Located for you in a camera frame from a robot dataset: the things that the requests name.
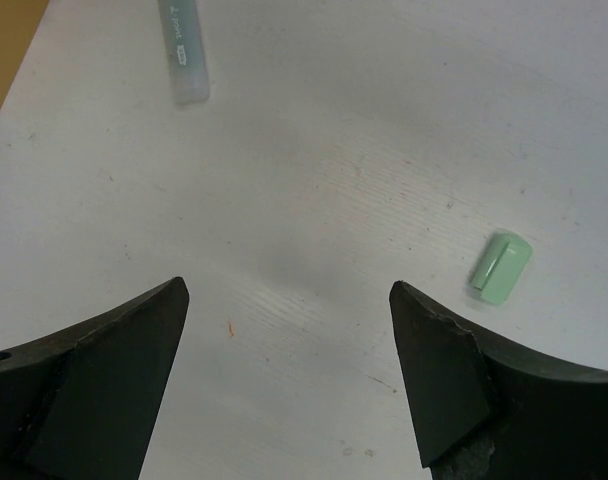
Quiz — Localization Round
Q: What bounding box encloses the yellow drawer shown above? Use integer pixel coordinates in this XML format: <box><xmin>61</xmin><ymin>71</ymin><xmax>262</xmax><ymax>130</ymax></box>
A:
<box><xmin>0</xmin><ymin>0</ymin><xmax>49</xmax><ymax>109</ymax></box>

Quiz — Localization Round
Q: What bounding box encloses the green highlighter cap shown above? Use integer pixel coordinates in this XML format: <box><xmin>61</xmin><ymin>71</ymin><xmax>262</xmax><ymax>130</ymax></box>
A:
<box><xmin>469</xmin><ymin>231</ymin><xmax>533</xmax><ymax>306</ymax></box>

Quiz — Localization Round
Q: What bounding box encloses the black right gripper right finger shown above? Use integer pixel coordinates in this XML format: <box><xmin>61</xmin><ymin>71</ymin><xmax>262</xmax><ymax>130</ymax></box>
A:
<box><xmin>389</xmin><ymin>281</ymin><xmax>608</xmax><ymax>479</ymax></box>

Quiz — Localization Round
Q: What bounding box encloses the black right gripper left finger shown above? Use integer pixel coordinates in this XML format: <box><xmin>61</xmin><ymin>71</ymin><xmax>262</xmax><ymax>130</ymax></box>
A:
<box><xmin>0</xmin><ymin>277</ymin><xmax>189</xmax><ymax>479</ymax></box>

